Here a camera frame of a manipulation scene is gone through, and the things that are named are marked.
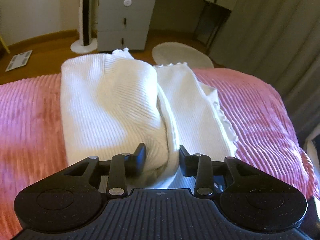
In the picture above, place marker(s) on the white ribbed knit garment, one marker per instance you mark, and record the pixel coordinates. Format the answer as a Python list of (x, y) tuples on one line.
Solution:
[(111, 103)]

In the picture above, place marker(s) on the pink corduroy bed blanket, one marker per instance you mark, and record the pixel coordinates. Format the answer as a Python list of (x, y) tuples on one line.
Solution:
[(32, 144)]

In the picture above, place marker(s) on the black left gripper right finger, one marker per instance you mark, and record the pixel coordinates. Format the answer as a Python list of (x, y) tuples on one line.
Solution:
[(214, 177)]

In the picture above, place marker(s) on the round white rug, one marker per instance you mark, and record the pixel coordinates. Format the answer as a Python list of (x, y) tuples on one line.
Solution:
[(174, 52)]

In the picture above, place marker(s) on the grey curtain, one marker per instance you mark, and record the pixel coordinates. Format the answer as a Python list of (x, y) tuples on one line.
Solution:
[(278, 42)]

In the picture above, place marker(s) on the white tower fan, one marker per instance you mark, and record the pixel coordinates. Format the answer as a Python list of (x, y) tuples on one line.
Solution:
[(86, 43)]

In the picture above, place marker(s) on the grey three-drawer cabinet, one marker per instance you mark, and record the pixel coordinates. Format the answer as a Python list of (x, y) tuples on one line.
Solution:
[(123, 24)]

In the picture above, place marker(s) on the white bathroom scale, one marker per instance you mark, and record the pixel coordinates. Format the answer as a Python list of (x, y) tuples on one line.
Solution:
[(19, 60)]

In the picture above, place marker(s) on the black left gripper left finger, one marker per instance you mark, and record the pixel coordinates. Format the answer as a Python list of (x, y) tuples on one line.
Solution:
[(120, 167)]

